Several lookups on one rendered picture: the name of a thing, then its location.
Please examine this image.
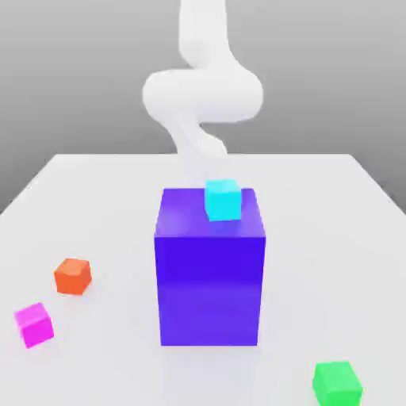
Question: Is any small magenta cube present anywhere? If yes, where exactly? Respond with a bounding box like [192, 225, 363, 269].
[13, 301, 56, 350]

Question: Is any small cyan cube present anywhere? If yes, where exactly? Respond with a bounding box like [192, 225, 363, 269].
[204, 178, 243, 222]

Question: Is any small green cube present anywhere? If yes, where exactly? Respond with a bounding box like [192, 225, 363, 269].
[312, 360, 364, 406]

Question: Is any large purple box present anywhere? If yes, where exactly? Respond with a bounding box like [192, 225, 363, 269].
[153, 187, 266, 347]

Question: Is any small orange cube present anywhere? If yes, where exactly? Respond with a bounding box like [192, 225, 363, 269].
[52, 257, 94, 297]

